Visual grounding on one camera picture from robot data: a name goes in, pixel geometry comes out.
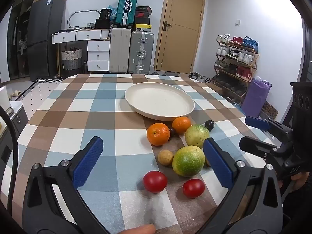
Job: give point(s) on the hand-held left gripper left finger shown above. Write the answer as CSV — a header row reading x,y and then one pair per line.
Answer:
x,y
89,160

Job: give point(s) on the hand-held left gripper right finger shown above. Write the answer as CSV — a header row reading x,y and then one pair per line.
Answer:
x,y
219,165

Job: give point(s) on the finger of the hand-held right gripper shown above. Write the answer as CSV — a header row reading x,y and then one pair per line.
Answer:
x,y
257,123
256,146

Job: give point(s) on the brown longan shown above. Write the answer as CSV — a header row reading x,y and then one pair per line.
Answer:
x,y
207,162
165,157

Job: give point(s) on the yellow-green round fruit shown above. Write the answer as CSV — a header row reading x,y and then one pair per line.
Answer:
x,y
188,160
197,135

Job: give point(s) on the red tomato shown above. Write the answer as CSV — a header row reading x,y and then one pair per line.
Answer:
x,y
154,181
193,187

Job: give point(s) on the dark plum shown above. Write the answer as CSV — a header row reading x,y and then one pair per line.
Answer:
x,y
172,132
209,125

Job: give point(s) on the orange mandarin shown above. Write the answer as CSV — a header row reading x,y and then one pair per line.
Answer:
x,y
181,125
158,134

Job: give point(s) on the cream round plate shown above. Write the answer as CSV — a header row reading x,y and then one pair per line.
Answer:
x,y
158,100

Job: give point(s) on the person's right hand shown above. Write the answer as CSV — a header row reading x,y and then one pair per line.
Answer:
x,y
299,179

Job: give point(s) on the person's left hand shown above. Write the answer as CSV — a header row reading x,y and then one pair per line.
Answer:
x,y
139,229

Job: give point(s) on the patterned box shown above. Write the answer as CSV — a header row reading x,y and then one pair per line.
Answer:
x,y
270,108

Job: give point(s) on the purple bag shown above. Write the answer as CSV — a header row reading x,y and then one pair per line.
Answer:
x,y
254,97

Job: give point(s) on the checked tablecloth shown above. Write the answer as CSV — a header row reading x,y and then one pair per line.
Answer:
x,y
97,107

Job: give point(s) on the wooden shoe rack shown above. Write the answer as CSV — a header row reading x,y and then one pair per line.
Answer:
x,y
254,61

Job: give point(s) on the rows of shoes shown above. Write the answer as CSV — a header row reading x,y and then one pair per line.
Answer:
x,y
243,56

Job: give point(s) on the pile of floor shoes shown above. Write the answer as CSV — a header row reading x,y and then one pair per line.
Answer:
x,y
199,76

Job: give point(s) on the dotted rug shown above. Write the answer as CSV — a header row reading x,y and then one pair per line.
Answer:
x,y
36,95

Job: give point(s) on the grey appliance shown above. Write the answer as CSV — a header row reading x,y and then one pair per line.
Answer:
x,y
17,117

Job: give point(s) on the beige slippers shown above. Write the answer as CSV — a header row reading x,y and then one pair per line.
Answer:
x,y
15,93

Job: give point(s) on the grey slippers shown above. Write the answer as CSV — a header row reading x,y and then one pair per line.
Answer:
x,y
168,73

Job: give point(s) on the wicker basket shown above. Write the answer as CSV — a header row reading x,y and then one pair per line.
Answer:
x,y
71,58

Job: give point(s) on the white sheet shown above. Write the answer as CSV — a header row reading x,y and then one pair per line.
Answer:
x,y
4,97

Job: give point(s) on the white drawer desk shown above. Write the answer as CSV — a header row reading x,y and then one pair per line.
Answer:
x,y
97,53

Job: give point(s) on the beige suitcase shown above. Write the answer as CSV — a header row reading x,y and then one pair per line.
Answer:
x,y
119,51

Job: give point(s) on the wooden door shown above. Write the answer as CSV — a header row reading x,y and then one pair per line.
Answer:
x,y
182,34

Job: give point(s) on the silver suitcase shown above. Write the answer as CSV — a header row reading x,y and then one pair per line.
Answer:
x,y
141,52

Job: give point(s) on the small white basket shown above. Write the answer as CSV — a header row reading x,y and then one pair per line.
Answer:
x,y
90,24

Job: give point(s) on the black storage box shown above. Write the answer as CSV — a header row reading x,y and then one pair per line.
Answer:
x,y
102,24

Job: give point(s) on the dark glass wardrobe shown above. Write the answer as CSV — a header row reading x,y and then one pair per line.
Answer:
x,y
18,41

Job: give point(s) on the black refrigerator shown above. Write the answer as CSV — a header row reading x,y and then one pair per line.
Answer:
x,y
43,29

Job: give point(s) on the black labelled bucket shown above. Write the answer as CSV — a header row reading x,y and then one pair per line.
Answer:
x,y
106,14

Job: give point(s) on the blue plastic bag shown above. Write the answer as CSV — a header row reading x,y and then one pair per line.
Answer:
x,y
112,11

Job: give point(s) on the red and black shoe box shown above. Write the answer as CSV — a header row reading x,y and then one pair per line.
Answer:
x,y
142,14

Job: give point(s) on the teal suitcase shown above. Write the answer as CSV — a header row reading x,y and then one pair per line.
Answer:
x,y
126,8

